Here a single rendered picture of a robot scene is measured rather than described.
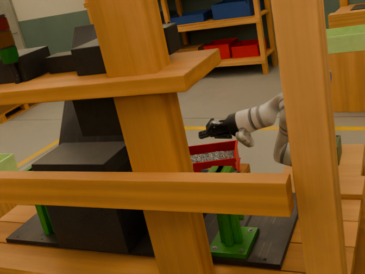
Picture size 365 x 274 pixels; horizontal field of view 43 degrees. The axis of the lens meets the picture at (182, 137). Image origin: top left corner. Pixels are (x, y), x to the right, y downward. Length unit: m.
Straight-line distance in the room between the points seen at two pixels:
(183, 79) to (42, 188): 0.59
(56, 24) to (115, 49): 8.46
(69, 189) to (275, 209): 0.59
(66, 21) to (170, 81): 8.38
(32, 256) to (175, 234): 0.70
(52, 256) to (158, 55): 0.94
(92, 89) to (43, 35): 8.76
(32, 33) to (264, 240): 8.95
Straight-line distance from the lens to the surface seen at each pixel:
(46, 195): 1.44
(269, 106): 1.43
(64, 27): 9.49
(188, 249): 1.34
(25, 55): 1.44
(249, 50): 6.92
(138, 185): 1.22
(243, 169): 2.24
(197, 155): 2.27
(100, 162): 1.49
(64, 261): 1.75
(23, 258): 1.87
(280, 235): 1.56
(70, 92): 1.22
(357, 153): 2.17
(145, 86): 1.10
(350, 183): 1.83
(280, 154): 1.66
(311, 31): 0.99
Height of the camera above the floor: 1.78
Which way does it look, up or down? 21 degrees down
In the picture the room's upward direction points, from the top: 12 degrees counter-clockwise
